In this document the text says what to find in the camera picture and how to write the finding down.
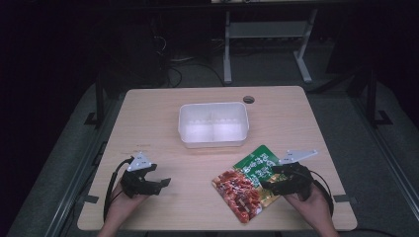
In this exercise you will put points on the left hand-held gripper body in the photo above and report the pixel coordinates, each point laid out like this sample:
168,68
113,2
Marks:
135,182

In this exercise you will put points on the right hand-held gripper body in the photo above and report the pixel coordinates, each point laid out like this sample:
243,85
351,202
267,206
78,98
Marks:
296,181

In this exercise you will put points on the green and red snack packet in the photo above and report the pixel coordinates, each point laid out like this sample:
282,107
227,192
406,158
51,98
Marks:
240,194

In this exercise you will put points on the white plastic container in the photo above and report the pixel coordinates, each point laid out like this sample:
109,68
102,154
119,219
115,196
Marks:
212,128

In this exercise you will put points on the person's left hand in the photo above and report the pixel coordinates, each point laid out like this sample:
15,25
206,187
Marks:
126,202

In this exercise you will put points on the person's right hand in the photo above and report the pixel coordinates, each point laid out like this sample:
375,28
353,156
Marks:
311,204

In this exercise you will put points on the grey tape strip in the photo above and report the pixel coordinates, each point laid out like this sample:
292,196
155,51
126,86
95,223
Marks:
91,199
344,198

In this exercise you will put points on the black metal stand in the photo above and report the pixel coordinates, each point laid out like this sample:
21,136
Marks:
371,98
100,98

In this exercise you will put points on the metal floor rail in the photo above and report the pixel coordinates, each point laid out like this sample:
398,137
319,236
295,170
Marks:
393,171
70,191

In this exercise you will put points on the white metal desk frame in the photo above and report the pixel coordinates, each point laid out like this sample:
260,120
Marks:
226,49

